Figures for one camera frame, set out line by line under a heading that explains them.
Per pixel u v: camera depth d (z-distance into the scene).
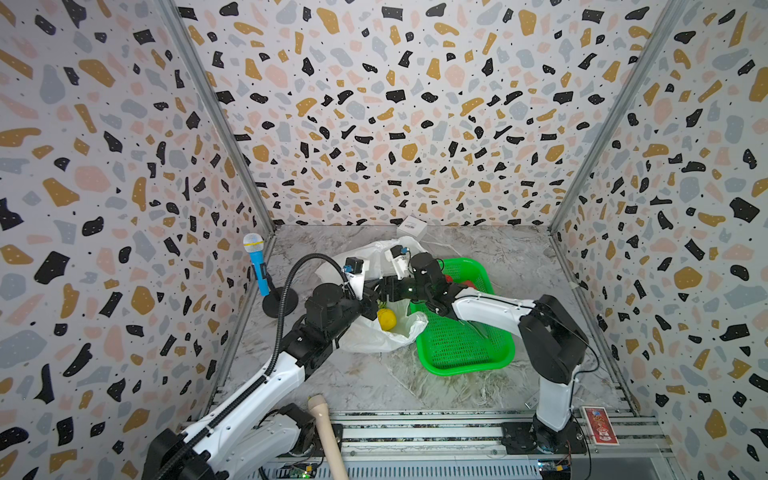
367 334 0.76
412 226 1.17
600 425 0.75
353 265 0.62
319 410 0.76
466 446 0.73
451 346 0.90
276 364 0.50
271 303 0.93
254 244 0.80
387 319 0.90
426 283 0.70
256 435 0.56
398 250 0.79
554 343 0.49
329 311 0.55
